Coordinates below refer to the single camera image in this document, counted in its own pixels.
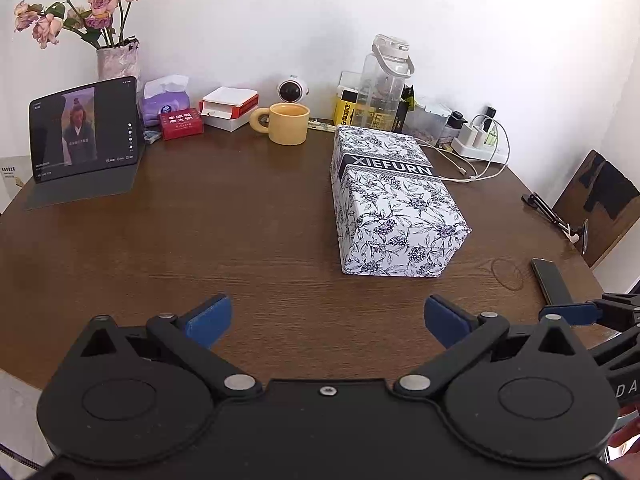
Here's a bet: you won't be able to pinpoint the clear plastic water bottle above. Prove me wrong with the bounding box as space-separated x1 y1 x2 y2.
352 34 414 131

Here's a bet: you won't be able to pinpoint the yellow and black box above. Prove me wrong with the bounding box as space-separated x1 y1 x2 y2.
333 70 416 133

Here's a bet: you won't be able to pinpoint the purple tissue pack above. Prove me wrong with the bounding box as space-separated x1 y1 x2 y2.
140 75 191 127

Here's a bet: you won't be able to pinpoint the red and white box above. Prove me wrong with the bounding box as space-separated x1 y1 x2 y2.
198 87 259 132

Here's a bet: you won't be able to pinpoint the clear plastic storage container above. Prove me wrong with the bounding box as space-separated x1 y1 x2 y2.
402 103 466 148

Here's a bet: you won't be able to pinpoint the small red box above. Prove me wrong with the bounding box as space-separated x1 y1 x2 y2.
160 108 204 141

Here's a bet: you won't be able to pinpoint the pink flowers in vase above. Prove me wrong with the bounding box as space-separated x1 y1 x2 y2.
13 0 141 80

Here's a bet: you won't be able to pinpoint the yellow ceramic mug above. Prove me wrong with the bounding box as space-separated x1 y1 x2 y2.
250 102 310 146

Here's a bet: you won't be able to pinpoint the white power strip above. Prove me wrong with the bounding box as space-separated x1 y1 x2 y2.
451 105 509 165

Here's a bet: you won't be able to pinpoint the black phone on table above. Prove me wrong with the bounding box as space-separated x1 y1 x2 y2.
530 258 574 307

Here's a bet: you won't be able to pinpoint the floral box lid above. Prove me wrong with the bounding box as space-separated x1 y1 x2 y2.
330 125 472 278

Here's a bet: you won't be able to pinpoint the tablet with grey stand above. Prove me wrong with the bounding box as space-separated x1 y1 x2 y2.
26 76 143 209

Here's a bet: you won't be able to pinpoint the white round camera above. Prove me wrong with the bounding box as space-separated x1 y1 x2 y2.
277 75 309 103

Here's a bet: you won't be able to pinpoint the white charging cable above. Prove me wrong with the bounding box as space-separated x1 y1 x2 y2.
418 112 512 184

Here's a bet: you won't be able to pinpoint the person's right hand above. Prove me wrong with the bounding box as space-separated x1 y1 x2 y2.
608 417 640 480

